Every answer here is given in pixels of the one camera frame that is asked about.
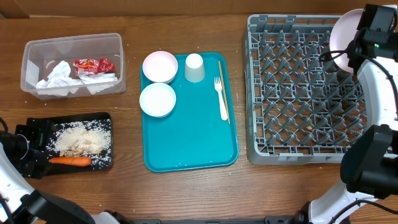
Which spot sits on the white plastic fork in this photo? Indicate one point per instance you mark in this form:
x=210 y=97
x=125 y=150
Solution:
x=218 y=88

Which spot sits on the teal serving tray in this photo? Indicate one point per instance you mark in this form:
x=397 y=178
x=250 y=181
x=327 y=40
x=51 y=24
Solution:
x=193 y=135

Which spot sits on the white cup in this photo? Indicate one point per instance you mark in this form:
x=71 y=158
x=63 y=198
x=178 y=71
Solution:
x=194 y=68

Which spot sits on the pink bowl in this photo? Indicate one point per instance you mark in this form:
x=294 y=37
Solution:
x=160 y=67

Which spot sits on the black tray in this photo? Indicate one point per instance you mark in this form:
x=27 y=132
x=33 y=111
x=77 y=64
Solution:
x=77 y=169

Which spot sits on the orange carrot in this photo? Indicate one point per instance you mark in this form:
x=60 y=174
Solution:
x=72 y=161

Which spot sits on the white napkin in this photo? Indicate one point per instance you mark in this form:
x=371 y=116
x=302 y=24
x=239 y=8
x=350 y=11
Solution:
x=59 y=81

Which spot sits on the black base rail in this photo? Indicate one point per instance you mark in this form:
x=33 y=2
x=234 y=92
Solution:
x=285 y=219

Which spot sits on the white plate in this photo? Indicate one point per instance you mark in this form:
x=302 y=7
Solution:
x=342 y=34

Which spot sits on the cream bowl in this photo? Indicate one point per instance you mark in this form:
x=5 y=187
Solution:
x=157 y=100

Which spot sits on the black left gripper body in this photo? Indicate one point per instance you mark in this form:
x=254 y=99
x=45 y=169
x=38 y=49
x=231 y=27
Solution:
x=22 y=147

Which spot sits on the grey dishwasher rack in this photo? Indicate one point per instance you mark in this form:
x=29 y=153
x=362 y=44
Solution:
x=288 y=89

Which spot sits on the red snack wrapper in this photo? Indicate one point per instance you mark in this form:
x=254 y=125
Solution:
x=91 y=66

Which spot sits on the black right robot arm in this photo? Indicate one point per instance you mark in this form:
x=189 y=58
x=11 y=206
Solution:
x=366 y=174

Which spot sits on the wooden chopstick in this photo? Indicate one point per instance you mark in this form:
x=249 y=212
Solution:
x=224 y=93

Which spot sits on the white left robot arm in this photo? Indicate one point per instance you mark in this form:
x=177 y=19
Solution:
x=22 y=203

